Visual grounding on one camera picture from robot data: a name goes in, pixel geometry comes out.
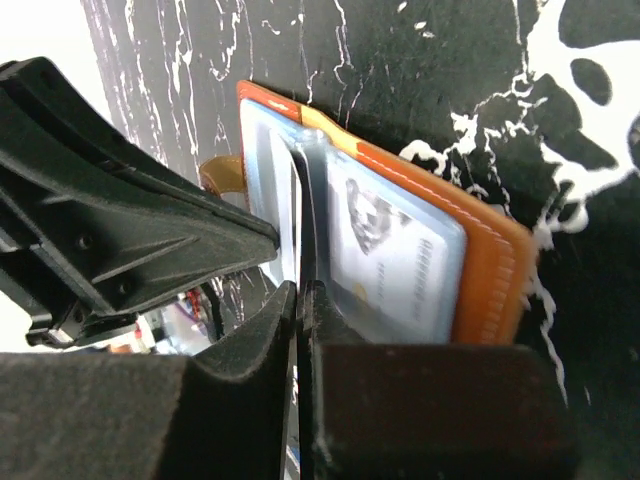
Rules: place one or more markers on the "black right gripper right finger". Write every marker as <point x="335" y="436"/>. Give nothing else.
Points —
<point x="400" y="411"/>

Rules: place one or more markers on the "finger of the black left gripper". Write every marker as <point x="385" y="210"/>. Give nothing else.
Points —
<point x="94" y="231"/>

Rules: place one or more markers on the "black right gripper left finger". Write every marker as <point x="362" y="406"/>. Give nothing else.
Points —
<point x="220" y="414"/>

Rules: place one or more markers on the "brown leather card holder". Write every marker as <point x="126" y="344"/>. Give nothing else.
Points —
<point x="281" y="171"/>

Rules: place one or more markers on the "silver card in holder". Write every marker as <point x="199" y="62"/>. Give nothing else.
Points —
<point x="395" y="260"/>

